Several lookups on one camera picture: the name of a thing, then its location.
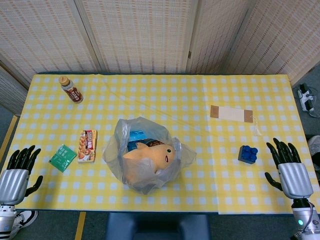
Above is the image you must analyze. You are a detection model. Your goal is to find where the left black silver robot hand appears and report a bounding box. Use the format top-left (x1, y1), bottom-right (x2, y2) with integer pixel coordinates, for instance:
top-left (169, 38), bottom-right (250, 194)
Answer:
top-left (0, 144), bottom-right (44, 206)

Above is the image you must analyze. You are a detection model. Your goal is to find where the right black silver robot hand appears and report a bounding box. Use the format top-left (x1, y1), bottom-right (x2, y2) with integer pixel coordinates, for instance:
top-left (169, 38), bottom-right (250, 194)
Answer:
top-left (264, 137), bottom-right (315, 200)

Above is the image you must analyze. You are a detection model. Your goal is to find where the clear plastic bag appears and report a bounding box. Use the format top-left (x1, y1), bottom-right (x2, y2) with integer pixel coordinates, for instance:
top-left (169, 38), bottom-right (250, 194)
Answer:
top-left (102, 116), bottom-right (198, 195)

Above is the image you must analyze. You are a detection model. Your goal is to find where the blue snack packet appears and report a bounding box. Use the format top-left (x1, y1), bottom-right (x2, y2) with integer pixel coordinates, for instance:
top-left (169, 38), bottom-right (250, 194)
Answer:
top-left (127, 128), bottom-right (166, 152)

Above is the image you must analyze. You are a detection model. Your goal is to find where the yellow plush toy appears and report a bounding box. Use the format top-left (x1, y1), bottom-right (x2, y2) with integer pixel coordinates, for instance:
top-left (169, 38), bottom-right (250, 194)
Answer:
top-left (121, 141), bottom-right (176, 183)

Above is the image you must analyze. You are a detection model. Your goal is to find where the black white sneaker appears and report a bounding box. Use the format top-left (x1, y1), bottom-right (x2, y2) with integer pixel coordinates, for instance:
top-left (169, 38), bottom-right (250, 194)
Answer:
top-left (9, 210), bottom-right (39, 239)

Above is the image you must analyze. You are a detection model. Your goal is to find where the grey white shoe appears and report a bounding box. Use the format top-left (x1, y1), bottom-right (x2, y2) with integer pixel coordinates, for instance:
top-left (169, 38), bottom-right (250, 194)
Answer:
top-left (307, 135), bottom-right (320, 161)

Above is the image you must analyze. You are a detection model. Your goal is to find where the blue building block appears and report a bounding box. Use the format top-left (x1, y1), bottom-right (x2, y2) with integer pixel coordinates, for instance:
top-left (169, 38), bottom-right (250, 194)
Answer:
top-left (237, 145), bottom-right (259, 165)

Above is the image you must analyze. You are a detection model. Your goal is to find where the green sachet packet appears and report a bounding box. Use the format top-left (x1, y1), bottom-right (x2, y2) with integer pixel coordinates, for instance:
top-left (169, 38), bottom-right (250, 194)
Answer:
top-left (48, 144), bottom-right (78, 173)

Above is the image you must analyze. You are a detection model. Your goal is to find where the white power strip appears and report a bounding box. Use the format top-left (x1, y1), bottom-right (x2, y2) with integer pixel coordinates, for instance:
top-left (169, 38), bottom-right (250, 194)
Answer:
top-left (297, 83), bottom-right (316, 117)

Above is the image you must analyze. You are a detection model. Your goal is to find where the curry roux box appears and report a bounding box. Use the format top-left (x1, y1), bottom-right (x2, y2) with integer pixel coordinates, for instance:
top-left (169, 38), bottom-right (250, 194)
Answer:
top-left (77, 129), bottom-right (98, 164)

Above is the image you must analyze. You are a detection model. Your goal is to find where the paper card with brown ends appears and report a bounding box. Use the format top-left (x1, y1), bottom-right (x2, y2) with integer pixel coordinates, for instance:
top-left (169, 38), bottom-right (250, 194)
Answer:
top-left (209, 104), bottom-right (262, 137)

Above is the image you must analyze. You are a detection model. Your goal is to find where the Costa coffee bottle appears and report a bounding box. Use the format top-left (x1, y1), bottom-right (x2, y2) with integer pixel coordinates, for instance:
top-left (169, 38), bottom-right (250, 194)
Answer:
top-left (58, 76), bottom-right (84, 104)

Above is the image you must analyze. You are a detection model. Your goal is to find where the yellow white checkered tablecloth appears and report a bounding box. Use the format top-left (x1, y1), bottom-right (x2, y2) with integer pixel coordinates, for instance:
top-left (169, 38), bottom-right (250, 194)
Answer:
top-left (6, 73), bottom-right (320, 216)

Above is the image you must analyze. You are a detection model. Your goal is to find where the dark blue robot torso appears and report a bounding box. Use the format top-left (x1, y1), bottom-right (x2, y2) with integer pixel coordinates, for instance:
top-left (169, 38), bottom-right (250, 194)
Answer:
top-left (104, 212), bottom-right (211, 240)

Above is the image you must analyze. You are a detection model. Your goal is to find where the bamboo folding screen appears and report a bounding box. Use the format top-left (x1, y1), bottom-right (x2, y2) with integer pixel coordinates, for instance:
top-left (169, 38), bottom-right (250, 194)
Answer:
top-left (0, 0), bottom-right (320, 116)

